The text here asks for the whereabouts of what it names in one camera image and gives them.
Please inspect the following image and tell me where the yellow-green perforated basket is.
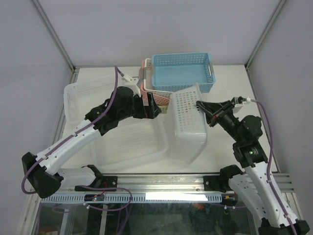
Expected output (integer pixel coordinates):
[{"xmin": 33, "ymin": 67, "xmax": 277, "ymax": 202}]
[{"xmin": 159, "ymin": 105, "xmax": 168, "ymax": 114}]

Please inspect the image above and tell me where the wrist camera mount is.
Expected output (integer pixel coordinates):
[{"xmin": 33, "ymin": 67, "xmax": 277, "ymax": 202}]
[
  {"xmin": 122, "ymin": 74, "xmax": 141, "ymax": 96},
  {"xmin": 231, "ymin": 96, "xmax": 251, "ymax": 113}
]

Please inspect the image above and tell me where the translucent white basket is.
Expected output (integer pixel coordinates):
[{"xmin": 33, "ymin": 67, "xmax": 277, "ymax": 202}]
[
  {"xmin": 164, "ymin": 84, "xmax": 208, "ymax": 165},
  {"xmin": 64, "ymin": 75, "xmax": 115, "ymax": 125},
  {"xmin": 90, "ymin": 115, "xmax": 168, "ymax": 170}
]

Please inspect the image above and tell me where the white cable duct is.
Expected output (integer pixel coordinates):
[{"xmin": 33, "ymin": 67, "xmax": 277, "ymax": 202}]
[{"xmin": 41, "ymin": 192, "xmax": 222, "ymax": 204}]

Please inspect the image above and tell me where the cream white perforated basket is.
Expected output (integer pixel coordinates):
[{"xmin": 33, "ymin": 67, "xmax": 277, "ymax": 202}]
[{"xmin": 141, "ymin": 58, "xmax": 172, "ymax": 98}]

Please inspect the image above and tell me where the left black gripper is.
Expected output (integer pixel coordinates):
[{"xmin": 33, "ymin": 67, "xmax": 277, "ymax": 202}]
[{"xmin": 118, "ymin": 93, "xmax": 161, "ymax": 121}]

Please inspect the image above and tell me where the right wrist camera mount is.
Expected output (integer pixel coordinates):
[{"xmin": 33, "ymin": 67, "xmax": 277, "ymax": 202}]
[{"xmin": 231, "ymin": 96, "xmax": 251, "ymax": 113}]

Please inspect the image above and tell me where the aluminium mounting rail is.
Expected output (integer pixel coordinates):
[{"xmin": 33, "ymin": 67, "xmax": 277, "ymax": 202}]
[{"xmin": 31, "ymin": 173, "xmax": 294, "ymax": 196}]

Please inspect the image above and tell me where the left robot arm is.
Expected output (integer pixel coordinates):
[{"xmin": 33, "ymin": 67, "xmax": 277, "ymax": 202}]
[{"xmin": 21, "ymin": 86, "xmax": 161, "ymax": 198}]

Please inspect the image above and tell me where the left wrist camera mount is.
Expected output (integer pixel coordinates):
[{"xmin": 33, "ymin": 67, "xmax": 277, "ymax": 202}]
[{"xmin": 122, "ymin": 74, "xmax": 141, "ymax": 96}]

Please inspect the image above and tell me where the pink perforated basket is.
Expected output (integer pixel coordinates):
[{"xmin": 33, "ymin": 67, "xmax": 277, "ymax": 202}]
[{"xmin": 137, "ymin": 68, "xmax": 170, "ymax": 106}]

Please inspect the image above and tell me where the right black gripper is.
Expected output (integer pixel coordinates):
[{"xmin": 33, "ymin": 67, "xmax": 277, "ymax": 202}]
[{"xmin": 193, "ymin": 100, "xmax": 243, "ymax": 143}]

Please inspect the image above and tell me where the blue perforated basket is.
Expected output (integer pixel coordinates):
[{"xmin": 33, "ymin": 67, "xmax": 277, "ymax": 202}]
[{"xmin": 151, "ymin": 52, "xmax": 216, "ymax": 93}]

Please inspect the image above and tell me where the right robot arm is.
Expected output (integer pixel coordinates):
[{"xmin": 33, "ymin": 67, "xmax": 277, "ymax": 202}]
[{"xmin": 196, "ymin": 96, "xmax": 310, "ymax": 235}]

